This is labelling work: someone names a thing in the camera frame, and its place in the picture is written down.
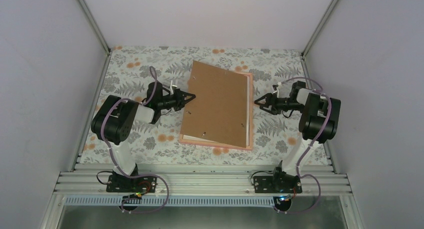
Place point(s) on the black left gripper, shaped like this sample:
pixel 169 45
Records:
pixel 180 100

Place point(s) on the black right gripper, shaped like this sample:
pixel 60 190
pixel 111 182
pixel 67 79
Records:
pixel 269 97

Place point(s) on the brown cardboard backing board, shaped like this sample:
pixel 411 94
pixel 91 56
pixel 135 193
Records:
pixel 215 105

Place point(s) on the sunset photo print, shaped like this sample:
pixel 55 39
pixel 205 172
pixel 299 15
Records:
pixel 246 115

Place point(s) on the pink wooden picture frame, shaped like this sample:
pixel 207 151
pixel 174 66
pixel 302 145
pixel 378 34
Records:
pixel 190 140

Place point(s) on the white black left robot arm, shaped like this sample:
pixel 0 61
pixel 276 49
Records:
pixel 113 123

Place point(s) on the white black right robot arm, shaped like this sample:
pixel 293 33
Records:
pixel 318 123

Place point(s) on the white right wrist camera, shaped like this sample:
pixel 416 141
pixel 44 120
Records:
pixel 276 89

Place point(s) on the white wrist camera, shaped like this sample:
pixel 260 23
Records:
pixel 276 89
pixel 172 87

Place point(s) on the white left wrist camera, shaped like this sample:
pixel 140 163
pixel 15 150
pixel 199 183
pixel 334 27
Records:
pixel 172 87

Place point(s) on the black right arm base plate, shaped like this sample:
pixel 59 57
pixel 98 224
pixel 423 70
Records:
pixel 286 184

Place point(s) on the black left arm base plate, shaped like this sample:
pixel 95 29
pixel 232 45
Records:
pixel 120 184

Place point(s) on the aluminium corner post right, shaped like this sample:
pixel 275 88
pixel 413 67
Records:
pixel 326 16

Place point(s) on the aluminium corner post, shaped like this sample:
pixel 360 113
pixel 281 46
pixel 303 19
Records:
pixel 94 25
pixel 326 16

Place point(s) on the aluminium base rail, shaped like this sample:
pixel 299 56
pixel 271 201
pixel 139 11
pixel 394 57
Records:
pixel 196 180

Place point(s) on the aluminium corner post left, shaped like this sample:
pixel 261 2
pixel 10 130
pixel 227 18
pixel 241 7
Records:
pixel 94 25

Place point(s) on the grey slotted cable duct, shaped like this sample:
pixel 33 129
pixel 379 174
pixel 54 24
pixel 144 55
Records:
pixel 173 201

